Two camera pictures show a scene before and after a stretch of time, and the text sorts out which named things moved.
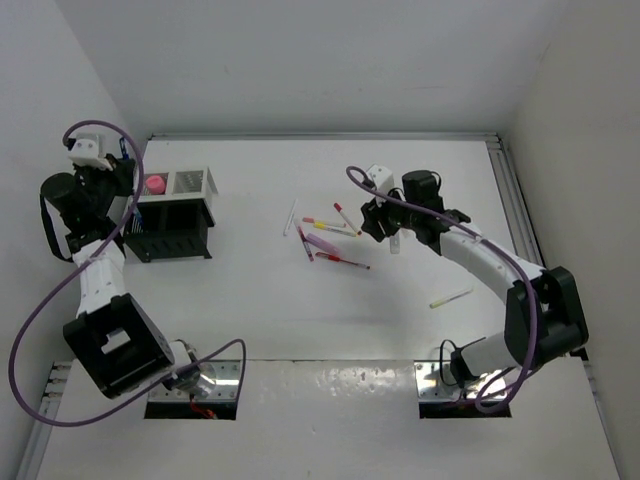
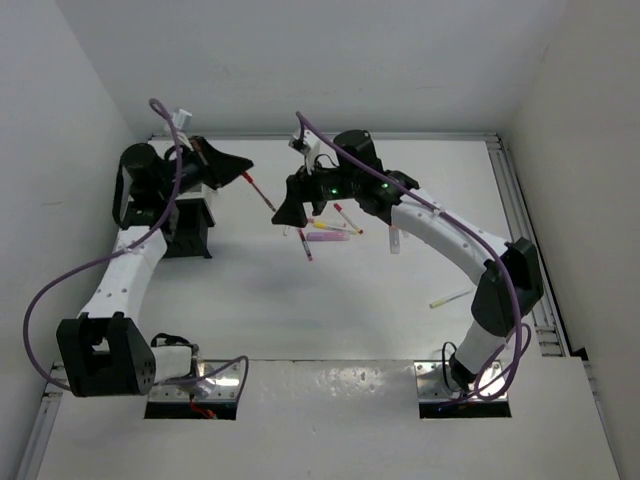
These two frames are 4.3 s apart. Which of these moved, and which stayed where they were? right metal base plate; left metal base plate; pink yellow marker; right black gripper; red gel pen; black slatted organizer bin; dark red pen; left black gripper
Moved: right black gripper; red gel pen; left black gripper
Stayed: left metal base plate; pink yellow marker; right metal base plate; black slatted organizer bin; dark red pen
